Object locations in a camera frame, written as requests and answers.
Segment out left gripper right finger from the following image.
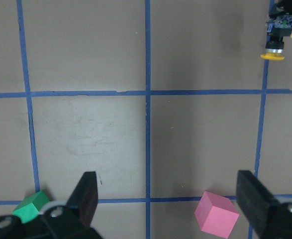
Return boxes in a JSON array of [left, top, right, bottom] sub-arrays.
[[236, 170, 280, 232]]

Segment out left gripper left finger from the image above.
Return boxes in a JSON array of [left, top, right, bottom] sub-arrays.
[[66, 171, 97, 227]]

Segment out yellow push button switch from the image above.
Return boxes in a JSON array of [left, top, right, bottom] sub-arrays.
[[260, 14, 292, 61]]

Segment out green cube near left arm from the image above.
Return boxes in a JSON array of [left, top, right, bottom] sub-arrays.
[[12, 191, 50, 223]]

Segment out pink cube front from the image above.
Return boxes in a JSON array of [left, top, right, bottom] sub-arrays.
[[195, 191, 240, 239]]

